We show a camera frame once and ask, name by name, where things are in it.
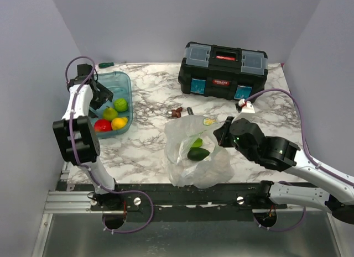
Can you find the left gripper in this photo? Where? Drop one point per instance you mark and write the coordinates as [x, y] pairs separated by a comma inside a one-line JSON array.
[[105, 95]]

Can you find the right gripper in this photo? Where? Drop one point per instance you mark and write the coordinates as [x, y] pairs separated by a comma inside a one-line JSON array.
[[221, 133]]

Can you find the green fake pear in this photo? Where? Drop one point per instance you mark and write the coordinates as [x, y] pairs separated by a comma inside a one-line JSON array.
[[109, 114]]

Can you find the green fake lime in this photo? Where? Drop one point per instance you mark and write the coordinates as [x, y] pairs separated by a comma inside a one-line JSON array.
[[120, 105]]

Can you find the dark green fake avocado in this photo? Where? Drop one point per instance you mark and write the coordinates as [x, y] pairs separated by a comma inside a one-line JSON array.
[[197, 154]]

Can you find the red fake apple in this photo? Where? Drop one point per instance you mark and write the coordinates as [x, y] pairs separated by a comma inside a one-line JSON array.
[[102, 125]]

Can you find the yellow fake lemon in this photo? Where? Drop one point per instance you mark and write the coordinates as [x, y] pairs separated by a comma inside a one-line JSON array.
[[119, 123]]

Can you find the translucent plastic bag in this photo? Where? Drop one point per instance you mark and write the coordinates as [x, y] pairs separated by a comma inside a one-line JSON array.
[[180, 135]]

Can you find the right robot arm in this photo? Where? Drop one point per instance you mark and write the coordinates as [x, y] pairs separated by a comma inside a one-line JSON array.
[[332, 191]]

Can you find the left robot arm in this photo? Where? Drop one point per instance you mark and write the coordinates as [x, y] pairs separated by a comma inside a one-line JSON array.
[[77, 139]]

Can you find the green fake apple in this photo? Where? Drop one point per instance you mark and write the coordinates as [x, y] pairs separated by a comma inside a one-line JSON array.
[[197, 143]]

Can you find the teal transparent plastic tray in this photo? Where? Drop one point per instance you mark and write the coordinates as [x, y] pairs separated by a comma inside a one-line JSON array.
[[119, 84]]

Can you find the brown faucet tap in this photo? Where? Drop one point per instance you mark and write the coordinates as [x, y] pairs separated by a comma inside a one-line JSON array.
[[174, 113]]

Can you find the black Delixi toolbox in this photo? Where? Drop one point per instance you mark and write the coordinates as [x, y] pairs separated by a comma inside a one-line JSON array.
[[222, 72]]

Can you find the green handled screwdriver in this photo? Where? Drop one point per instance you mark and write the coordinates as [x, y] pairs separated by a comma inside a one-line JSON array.
[[109, 65]]

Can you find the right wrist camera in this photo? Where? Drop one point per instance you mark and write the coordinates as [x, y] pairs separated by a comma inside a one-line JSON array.
[[245, 108]]

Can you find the black mounting rail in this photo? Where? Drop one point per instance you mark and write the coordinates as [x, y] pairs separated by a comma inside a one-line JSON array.
[[142, 203]]

